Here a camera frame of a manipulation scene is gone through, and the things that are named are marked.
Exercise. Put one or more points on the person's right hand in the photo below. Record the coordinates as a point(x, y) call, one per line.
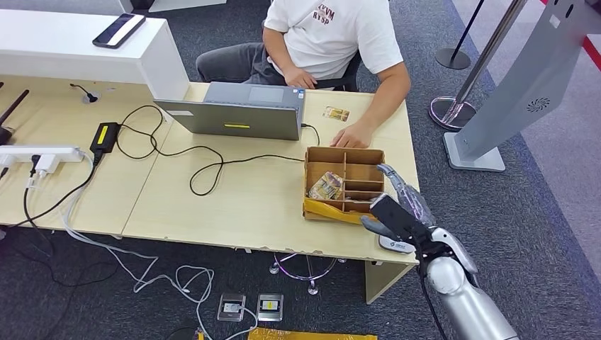
point(300, 78)

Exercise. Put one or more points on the steel floor socket yellow label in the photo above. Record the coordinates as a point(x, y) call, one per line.
point(270, 307)

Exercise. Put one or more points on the white charger plug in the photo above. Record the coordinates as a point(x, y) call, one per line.
point(47, 164)

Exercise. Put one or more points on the person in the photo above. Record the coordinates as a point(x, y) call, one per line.
point(328, 42)

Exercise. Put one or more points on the black smartphone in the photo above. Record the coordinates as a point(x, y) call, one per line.
point(118, 31)

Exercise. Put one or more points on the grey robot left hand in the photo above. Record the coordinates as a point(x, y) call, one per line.
point(183, 334)

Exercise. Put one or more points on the cardboard divider box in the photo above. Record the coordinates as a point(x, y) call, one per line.
point(359, 171)

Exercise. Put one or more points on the white furniture panel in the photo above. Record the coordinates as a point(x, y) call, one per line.
point(188, 3)

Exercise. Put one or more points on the black power adapter yellow label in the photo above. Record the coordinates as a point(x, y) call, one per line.
point(104, 137)

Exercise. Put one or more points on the light wood desk side panel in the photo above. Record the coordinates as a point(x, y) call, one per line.
point(382, 281)

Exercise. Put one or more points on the black office chair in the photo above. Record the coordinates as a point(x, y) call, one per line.
point(350, 77)

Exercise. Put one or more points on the black router with antenna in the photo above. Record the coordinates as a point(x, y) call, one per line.
point(14, 108)

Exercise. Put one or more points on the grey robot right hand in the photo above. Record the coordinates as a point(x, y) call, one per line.
point(415, 199)

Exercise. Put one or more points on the person's left hand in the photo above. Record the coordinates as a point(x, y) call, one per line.
point(354, 136)

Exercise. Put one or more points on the crumpled yellow tape strip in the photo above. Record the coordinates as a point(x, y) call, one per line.
point(331, 211)

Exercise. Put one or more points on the colourful ID card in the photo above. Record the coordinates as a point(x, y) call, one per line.
point(336, 113)

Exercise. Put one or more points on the person's right forearm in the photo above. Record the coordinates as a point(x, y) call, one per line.
point(276, 49)

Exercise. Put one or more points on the colourful room key card stack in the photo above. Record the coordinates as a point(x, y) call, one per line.
point(326, 186)

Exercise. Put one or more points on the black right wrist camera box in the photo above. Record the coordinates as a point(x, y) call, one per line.
point(396, 218)

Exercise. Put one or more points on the grey kiosk stand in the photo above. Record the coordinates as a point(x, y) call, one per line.
point(526, 84)

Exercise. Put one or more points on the black stanchion post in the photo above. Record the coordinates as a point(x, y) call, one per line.
point(452, 58)

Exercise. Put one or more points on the grey laptop with yellow sticker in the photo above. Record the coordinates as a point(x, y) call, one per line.
point(235, 119)

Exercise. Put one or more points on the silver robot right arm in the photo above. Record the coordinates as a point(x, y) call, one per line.
point(469, 305)

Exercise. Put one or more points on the white power strip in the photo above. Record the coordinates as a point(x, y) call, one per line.
point(42, 153)

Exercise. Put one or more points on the chrome stool base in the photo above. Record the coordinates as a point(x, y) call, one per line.
point(313, 287)

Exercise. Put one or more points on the person's left forearm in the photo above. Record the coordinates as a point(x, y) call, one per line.
point(382, 101)

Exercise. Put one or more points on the red barrier belt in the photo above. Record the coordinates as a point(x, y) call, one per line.
point(592, 50)

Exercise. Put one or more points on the chrome stanchion post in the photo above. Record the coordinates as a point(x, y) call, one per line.
point(450, 113)

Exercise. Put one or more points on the steel floor socket white plug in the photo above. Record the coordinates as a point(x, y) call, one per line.
point(231, 307)

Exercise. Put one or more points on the white raised counter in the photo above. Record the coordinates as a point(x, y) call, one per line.
point(70, 56)

